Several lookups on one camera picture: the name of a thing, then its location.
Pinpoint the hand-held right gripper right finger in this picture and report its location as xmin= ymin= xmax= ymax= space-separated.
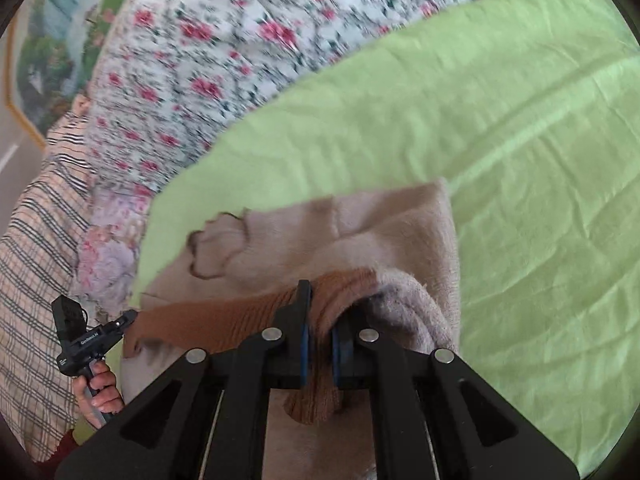
xmin=330 ymin=308 xmax=581 ymax=480

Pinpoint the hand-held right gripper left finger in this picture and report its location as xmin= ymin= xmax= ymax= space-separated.
xmin=54 ymin=279 xmax=315 ymax=480

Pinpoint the beige sweater with brown trim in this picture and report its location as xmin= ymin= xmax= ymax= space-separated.
xmin=121 ymin=177 xmax=461 ymax=480

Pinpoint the person's left hand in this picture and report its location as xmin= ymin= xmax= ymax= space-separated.
xmin=73 ymin=361 xmax=125 ymax=430

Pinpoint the pink floral pillow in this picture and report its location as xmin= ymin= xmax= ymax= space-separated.
xmin=75 ymin=187 xmax=151 ymax=321

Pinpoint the plaid checked blanket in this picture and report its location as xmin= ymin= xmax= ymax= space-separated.
xmin=0 ymin=112 xmax=98 ymax=463

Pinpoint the green bed sheet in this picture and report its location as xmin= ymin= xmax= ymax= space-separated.
xmin=102 ymin=0 xmax=640 ymax=480

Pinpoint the floral quilt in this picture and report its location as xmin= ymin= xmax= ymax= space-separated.
xmin=80 ymin=0 xmax=596 ymax=196

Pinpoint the framed landscape wall picture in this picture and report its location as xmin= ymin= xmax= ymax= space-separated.
xmin=4 ymin=0 xmax=146 ymax=150

